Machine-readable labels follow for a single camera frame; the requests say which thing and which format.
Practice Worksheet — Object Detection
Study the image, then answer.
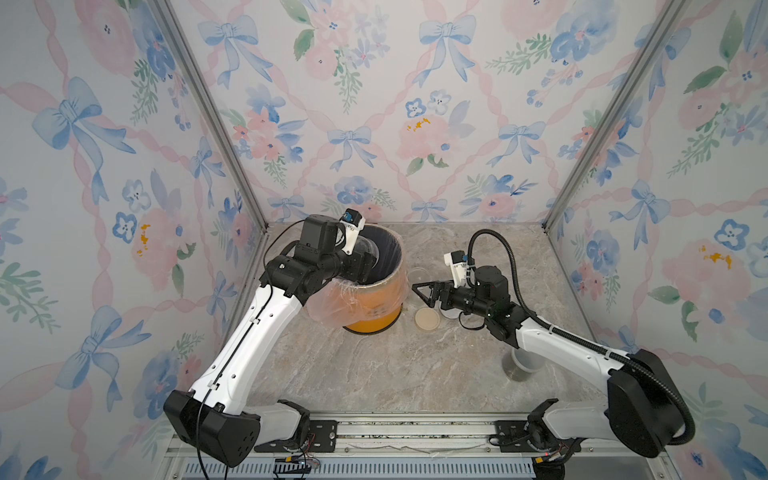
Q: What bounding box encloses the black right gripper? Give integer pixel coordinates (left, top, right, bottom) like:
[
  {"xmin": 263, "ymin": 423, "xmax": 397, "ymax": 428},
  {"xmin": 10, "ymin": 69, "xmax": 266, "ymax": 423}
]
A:
[{"xmin": 414, "ymin": 278, "xmax": 493, "ymax": 321}]

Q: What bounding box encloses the glass jar with tea leaves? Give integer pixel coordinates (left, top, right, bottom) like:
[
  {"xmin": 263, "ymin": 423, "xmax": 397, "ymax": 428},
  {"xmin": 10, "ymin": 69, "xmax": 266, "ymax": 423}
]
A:
[{"xmin": 407, "ymin": 267, "xmax": 432, "ymax": 303}]

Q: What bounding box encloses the beige jar lid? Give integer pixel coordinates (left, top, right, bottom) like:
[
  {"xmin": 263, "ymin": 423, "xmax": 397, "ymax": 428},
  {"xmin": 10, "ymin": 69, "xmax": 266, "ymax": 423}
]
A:
[{"xmin": 414, "ymin": 308, "xmax": 441, "ymax": 332}]

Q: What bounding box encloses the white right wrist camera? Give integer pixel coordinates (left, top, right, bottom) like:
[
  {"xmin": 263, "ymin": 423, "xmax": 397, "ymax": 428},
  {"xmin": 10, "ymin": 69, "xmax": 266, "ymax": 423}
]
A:
[{"xmin": 443, "ymin": 250, "xmax": 474, "ymax": 288}]

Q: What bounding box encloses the aluminium frame rail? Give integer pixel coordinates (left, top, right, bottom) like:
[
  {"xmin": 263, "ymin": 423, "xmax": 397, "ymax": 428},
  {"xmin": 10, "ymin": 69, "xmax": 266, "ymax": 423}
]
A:
[{"xmin": 155, "ymin": 412, "xmax": 682, "ymax": 479}]

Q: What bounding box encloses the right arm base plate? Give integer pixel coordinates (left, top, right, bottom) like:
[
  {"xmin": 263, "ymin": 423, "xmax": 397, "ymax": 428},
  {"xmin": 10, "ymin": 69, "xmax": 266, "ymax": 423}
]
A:
[{"xmin": 488, "ymin": 420, "xmax": 581, "ymax": 455}]

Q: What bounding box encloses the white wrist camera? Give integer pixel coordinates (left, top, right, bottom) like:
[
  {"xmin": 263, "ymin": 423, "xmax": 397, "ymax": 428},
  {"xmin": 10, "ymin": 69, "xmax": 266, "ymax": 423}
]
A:
[
  {"xmin": 340, "ymin": 209, "xmax": 365, "ymax": 255},
  {"xmin": 443, "ymin": 250, "xmax": 474, "ymax": 288}
]

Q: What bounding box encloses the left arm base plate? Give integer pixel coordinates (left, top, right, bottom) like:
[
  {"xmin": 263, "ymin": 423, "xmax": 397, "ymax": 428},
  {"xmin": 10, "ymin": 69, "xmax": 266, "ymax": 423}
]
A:
[{"xmin": 298, "ymin": 420, "xmax": 339, "ymax": 453}]

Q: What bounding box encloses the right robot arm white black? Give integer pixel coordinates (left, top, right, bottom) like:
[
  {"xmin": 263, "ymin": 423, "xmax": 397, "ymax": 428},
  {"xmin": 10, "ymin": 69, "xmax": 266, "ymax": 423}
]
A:
[{"xmin": 411, "ymin": 266, "xmax": 696, "ymax": 458}]

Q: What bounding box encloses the aluminium corner post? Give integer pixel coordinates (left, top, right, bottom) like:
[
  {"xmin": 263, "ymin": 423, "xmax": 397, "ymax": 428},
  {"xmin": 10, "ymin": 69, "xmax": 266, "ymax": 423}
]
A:
[
  {"xmin": 148, "ymin": 0, "xmax": 268, "ymax": 234},
  {"xmin": 541, "ymin": 0, "xmax": 688, "ymax": 234}
]

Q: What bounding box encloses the orange trash bin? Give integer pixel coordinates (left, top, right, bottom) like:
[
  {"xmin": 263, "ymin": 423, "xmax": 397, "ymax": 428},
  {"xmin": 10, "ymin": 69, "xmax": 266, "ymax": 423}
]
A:
[{"xmin": 339, "ymin": 224, "xmax": 409, "ymax": 335}]

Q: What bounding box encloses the left aluminium corner post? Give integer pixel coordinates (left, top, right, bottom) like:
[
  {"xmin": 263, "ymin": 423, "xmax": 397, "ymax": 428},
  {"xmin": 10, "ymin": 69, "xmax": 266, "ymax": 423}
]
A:
[{"xmin": 148, "ymin": 0, "xmax": 268, "ymax": 234}]

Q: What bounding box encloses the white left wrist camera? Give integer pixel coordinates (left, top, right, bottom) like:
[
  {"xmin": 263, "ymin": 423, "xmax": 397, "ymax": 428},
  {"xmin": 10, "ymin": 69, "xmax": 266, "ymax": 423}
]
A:
[{"xmin": 340, "ymin": 209, "xmax": 365, "ymax": 255}]

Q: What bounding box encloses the black corrugated cable conduit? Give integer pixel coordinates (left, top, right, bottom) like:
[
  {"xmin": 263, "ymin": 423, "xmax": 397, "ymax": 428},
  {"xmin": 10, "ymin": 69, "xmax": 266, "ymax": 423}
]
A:
[{"xmin": 466, "ymin": 229, "xmax": 697, "ymax": 446}]

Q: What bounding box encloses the right aluminium corner post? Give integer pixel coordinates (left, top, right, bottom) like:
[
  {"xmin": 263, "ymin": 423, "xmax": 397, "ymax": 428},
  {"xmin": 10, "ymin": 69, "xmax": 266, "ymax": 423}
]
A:
[{"xmin": 541, "ymin": 0, "xmax": 688, "ymax": 234}]

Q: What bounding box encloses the grey metal jar lid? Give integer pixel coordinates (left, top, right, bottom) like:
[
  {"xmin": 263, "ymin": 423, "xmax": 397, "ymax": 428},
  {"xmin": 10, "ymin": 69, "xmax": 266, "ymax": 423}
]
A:
[{"xmin": 438, "ymin": 307, "xmax": 462, "ymax": 320}]

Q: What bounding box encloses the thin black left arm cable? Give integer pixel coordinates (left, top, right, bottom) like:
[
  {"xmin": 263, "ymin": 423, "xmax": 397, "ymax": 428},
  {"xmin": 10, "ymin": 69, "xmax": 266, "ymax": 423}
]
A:
[{"xmin": 194, "ymin": 218, "xmax": 307, "ymax": 480}]

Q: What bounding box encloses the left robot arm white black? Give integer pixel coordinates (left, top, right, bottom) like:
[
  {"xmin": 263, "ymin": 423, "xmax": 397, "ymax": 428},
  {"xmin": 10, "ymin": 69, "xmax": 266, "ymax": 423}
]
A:
[{"xmin": 163, "ymin": 209, "xmax": 378, "ymax": 468}]

